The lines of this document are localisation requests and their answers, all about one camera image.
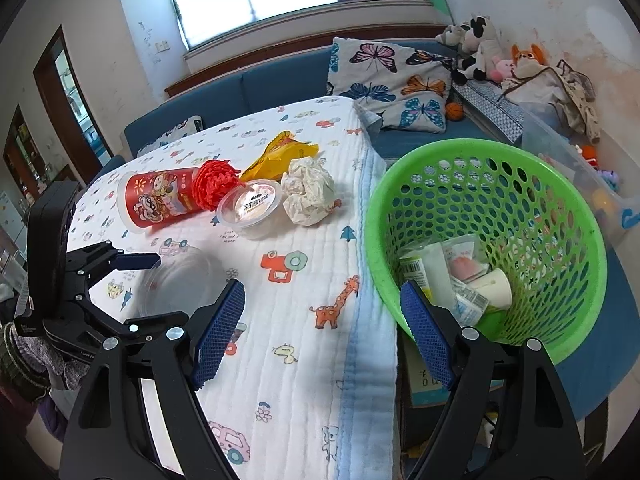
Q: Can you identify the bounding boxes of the white paper cup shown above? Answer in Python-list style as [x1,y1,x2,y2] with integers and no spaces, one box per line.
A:
[467,267,513,313]

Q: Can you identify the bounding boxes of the red foam net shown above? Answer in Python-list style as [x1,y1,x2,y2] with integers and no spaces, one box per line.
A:
[191,158,242,212]

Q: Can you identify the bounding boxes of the yellow snack bag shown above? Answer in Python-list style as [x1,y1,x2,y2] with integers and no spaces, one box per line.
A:
[239,131,319,183]

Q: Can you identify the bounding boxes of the green plastic basket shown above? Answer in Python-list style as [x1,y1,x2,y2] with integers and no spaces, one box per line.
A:
[363,137,608,366]

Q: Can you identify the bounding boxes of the blue patterned cushion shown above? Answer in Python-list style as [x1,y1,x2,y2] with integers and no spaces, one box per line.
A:
[452,80,526,143]

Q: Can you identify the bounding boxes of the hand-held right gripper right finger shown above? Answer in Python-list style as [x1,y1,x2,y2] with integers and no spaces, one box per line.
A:
[400,280,586,480]

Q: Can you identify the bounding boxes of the clear pudding cup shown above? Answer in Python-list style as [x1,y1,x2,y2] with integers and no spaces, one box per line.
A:
[216,179,282,241]

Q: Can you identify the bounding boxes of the orange fox plush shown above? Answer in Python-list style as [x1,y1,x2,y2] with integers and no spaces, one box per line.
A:
[510,44,548,78]

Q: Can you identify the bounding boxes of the person's left forearm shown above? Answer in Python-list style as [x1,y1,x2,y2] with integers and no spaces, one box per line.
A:
[0,320,93,411]

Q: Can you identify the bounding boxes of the clear storage bin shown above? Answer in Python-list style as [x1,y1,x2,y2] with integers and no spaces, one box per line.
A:
[520,105,640,241]

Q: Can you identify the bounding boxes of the clear bag with pink contents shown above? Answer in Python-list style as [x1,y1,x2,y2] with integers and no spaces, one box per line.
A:
[440,234,491,286]

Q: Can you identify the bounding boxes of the brown wooden ledge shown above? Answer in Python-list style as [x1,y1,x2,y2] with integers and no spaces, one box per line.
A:
[165,22,451,98]

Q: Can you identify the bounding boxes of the brown wooden cabinet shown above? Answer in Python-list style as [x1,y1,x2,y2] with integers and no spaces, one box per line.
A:
[2,105,41,201]

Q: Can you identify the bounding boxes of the red paper cup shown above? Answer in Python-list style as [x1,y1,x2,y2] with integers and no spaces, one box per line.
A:
[116,166,206,233]

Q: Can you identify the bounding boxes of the clear plastic lid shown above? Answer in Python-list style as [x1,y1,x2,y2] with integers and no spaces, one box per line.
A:
[134,249,228,321]

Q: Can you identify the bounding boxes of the white paper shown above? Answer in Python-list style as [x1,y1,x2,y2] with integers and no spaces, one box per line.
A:
[280,156,337,227]

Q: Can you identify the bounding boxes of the blue sofa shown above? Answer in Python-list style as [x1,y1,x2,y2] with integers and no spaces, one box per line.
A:
[95,37,640,423]

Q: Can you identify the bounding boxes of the beige cloth bag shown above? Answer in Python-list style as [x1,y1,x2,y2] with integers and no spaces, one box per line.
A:
[502,59,601,143]

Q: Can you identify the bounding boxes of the milk carton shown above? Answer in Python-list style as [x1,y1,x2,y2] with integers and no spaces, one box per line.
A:
[400,242,488,323]

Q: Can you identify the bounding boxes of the brown door frame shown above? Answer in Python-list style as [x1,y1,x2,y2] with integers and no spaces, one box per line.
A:
[32,25,103,186]

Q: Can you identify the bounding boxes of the pink pig plush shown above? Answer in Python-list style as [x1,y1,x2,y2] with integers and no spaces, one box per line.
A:
[487,57,516,83]

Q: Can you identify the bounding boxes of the small butterfly pillow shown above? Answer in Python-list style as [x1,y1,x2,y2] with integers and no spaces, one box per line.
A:
[137,116,203,157]

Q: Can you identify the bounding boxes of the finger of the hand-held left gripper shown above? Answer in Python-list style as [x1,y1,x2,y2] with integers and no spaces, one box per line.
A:
[75,300,190,342]
[67,241,162,291]

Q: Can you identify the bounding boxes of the black and white cow plush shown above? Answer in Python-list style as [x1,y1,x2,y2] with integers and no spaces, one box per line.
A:
[451,15,501,86]

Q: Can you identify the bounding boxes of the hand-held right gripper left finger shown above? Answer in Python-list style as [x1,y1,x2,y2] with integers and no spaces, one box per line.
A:
[59,278,247,480]

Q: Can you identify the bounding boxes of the grey raccoon plush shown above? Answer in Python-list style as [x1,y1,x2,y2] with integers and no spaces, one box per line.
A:
[434,22,473,46]

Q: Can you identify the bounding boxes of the large butterfly pillow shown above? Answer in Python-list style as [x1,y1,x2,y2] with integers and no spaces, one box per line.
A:
[326,36,453,133]

